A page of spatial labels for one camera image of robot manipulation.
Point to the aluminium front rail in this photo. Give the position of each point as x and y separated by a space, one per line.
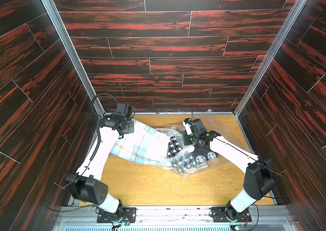
177 218

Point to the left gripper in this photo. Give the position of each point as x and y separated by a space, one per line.
131 130

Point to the white vacuum bag valve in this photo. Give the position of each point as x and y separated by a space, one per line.
190 148

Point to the clear plastic vacuum bag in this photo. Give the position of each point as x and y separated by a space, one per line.
226 150

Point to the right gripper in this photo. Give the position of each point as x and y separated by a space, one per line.
190 138

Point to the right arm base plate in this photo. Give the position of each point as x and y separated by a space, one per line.
223 214

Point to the white blue plaid scarf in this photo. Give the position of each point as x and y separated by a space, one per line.
149 146

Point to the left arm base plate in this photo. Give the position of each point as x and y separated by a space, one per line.
123 215

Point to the black white smiley scarf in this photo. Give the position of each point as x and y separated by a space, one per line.
185 163

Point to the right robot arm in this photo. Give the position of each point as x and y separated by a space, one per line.
259 173

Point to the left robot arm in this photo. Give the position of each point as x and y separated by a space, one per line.
85 184

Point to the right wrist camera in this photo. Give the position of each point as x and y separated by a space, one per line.
187 125

